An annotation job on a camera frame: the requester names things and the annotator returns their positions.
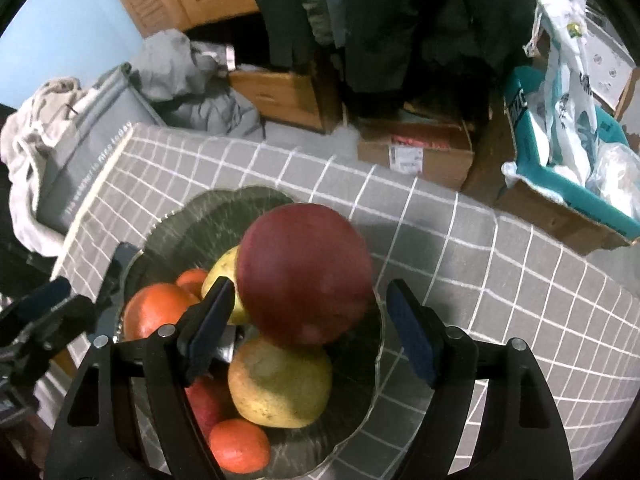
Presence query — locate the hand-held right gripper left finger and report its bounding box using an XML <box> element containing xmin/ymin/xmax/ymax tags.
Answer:
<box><xmin>45</xmin><ymin>276</ymin><xmax>236</xmax><ymax>480</ymax></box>

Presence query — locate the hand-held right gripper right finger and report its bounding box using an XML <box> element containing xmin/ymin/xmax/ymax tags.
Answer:
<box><xmin>385</xmin><ymin>279</ymin><xmax>575</xmax><ymax>480</ymax></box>

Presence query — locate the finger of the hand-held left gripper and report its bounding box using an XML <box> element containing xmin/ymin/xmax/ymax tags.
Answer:
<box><xmin>15</xmin><ymin>294</ymin><xmax>97</xmax><ymax>376</ymax></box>
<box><xmin>0</xmin><ymin>276</ymin><xmax>73</xmax><ymax>333</ymax></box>

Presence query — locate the small orange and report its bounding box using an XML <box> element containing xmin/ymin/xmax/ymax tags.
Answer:
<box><xmin>209</xmin><ymin>419</ymin><xmax>272</xmax><ymax>475</ymax></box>
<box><xmin>175</xmin><ymin>268</ymin><xmax>210</xmax><ymax>298</ymax></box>

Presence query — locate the small yellow mango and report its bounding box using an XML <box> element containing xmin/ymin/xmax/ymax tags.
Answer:
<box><xmin>201</xmin><ymin>245</ymin><xmax>251</xmax><ymax>325</ymax></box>

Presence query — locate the large orange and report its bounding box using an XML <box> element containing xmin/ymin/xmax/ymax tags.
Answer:
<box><xmin>122</xmin><ymin>283</ymin><xmax>201</xmax><ymax>341</ymax></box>

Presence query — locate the light red apple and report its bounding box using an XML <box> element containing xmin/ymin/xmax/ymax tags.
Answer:
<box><xmin>186</xmin><ymin>377</ymin><xmax>236</xmax><ymax>441</ymax></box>

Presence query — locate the large yellow-green mango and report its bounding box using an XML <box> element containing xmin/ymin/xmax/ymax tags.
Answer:
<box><xmin>227</xmin><ymin>336</ymin><xmax>333</xmax><ymax>428</ymax></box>

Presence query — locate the dark red apple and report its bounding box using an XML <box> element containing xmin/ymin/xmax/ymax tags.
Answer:
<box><xmin>236</xmin><ymin>203</ymin><xmax>376</xmax><ymax>348</ymax></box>

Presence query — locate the green glass plate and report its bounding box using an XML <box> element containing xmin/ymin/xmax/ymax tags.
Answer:
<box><xmin>115</xmin><ymin>186</ymin><xmax>386</xmax><ymax>476</ymax></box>

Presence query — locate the grey checked tablecloth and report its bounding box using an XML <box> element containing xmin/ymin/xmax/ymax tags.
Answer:
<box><xmin>50</xmin><ymin>122</ymin><xmax>633</xmax><ymax>480</ymax></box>

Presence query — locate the beige cloth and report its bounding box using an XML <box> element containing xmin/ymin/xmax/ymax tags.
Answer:
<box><xmin>0</xmin><ymin>77</ymin><xmax>83</xmax><ymax>256</ymax></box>

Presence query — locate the grey fabric storage bag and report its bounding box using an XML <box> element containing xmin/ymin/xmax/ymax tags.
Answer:
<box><xmin>37</xmin><ymin>62</ymin><xmax>168</xmax><ymax>233</ymax></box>

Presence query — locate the flat labelled cardboard box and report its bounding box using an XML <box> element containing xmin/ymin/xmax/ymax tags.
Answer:
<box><xmin>357</xmin><ymin>115</ymin><xmax>476</xmax><ymax>192</ymax></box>

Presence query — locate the teal plastic basket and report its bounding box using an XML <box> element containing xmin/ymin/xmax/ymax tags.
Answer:
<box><xmin>502</xmin><ymin>65</ymin><xmax>640</xmax><ymax>241</ymax></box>

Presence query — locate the wooden drawer box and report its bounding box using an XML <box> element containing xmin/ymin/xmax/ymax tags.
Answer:
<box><xmin>227</xmin><ymin>69</ymin><xmax>343</xmax><ymax>135</ymax></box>

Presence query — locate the clear plastic bag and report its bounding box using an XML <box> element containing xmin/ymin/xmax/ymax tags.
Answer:
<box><xmin>585</xmin><ymin>142</ymin><xmax>640</xmax><ymax>221</ymax></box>

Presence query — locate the white printed rice bag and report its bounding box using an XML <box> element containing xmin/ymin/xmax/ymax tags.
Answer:
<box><xmin>522</xmin><ymin>0</ymin><xmax>601</xmax><ymax>181</ymax></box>

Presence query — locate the black hooded jacket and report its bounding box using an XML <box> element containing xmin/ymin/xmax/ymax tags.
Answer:
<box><xmin>345</xmin><ymin>0</ymin><xmax>541</xmax><ymax>121</ymax></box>

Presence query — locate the white patterned cabinet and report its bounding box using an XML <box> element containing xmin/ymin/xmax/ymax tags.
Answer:
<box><xmin>582</xmin><ymin>7</ymin><xmax>636</xmax><ymax>111</ymax></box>

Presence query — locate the dark grey hanging jacket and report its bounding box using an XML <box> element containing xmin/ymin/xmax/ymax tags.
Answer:
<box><xmin>250</xmin><ymin>0</ymin><xmax>351</xmax><ymax>68</ymax></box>

